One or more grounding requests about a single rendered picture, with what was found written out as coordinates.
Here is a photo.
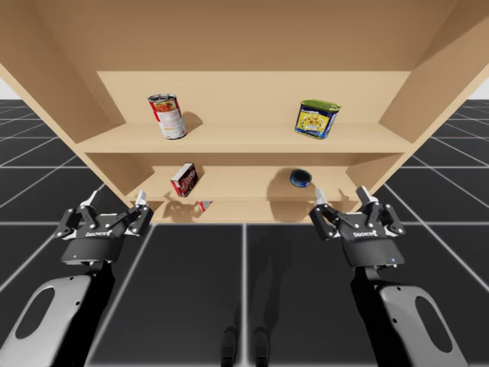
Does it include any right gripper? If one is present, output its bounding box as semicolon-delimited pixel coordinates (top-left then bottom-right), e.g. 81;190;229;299
309;185;406;268

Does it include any pale wooden shelf unit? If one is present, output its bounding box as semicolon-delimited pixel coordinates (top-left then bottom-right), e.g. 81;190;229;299
0;0;489;224

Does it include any green and blue rectangular can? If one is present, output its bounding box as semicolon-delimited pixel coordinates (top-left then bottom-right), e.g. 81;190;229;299
293;99;342;140

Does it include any red and white can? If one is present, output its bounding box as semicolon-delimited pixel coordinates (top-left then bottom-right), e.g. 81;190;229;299
147;93;187;141

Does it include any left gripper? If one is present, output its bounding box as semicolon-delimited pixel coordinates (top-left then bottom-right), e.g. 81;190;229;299
57;189;154;266

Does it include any blue flat can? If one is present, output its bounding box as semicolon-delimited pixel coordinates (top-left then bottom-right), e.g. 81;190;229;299
289;169;313;188

